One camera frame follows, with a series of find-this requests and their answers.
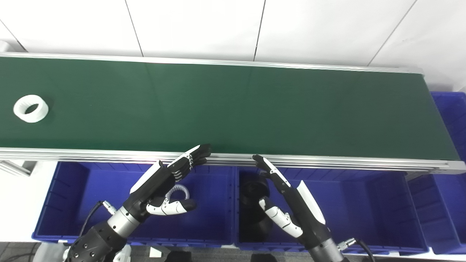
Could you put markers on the green conveyor belt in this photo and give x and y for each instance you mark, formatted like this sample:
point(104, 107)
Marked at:
point(233, 109)
point(327, 161)

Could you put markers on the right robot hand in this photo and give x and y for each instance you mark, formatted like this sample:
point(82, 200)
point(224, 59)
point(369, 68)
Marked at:
point(305, 214)

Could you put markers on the empty blue plastic bin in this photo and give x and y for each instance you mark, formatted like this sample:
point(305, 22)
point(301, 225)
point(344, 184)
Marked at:
point(447, 203)

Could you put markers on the black round part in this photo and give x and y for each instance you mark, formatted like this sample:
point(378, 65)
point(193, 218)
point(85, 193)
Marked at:
point(251, 203)

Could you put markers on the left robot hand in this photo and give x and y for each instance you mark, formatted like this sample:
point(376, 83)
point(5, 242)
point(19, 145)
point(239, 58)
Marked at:
point(153, 185)

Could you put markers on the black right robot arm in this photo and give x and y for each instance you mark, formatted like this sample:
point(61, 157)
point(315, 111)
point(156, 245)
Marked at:
point(326, 253)

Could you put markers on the blue bin with black part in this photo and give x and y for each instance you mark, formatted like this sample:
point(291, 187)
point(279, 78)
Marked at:
point(364, 207)

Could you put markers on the aluminium conveyor support bracket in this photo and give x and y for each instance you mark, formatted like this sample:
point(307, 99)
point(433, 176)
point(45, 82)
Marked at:
point(16, 167)

